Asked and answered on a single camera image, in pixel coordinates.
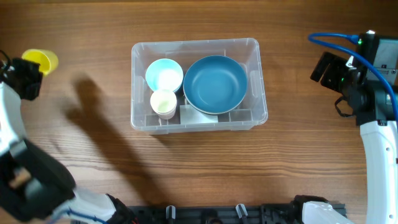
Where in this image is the pink cup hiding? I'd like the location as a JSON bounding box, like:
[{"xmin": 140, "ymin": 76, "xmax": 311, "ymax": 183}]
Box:
[{"xmin": 157, "ymin": 110, "xmax": 175, "ymax": 119}]

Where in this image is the dark blue plate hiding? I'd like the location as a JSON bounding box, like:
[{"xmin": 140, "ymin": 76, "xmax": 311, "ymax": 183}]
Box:
[{"xmin": 183, "ymin": 55, "xmax": 248, "ymax": 106}]

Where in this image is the yellow cup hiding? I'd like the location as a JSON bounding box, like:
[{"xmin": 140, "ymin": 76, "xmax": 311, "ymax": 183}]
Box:
[{"xmin": 22, "ymin": 49, "xmax": 59, "ymax": 76}]

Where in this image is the white label in container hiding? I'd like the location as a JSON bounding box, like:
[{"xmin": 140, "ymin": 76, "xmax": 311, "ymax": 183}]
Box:
[{"xmin": 180, "ymin": 105, "xmax": 218, "ymax": 124}]

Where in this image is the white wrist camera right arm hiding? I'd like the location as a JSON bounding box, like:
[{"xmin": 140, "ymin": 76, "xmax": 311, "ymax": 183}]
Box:
[{"xmin": 346, "ymin": 30, "xmax": 397, "ymax": 85}]

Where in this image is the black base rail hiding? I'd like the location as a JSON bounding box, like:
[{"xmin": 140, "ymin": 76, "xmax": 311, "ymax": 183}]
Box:
[{"xmin": 130, "ymin": 203, "xmax": 302, "ymax": 224}]

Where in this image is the pale cream cup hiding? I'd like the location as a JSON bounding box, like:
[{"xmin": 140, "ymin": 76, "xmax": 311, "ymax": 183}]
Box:
[{"xmin": 150, "ymin": 90, "xmax": 177, "ymax": 113}]

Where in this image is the clear plastic storage container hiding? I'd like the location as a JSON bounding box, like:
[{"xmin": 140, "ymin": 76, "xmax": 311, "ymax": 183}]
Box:
[{"xmin": 131, "ymin": 38, "xmax": 268, "ymax": 134}]

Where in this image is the light blue bowl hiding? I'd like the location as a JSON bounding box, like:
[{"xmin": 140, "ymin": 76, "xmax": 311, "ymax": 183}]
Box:
[{"xmin": 145, "ymin": 58, "xmax": 183, "ymax": 92}]

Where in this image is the right arm base joint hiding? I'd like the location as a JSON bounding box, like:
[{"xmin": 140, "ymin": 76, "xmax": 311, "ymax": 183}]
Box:
[{"xmin": 292, "ymin": 195, "xmax": 353, "ymax": 224}]

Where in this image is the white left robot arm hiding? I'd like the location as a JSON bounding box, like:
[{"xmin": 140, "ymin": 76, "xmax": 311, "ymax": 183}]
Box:
[{"xmin": 1, "ymin": 57, "xmax": 119, "ymax": 223}]

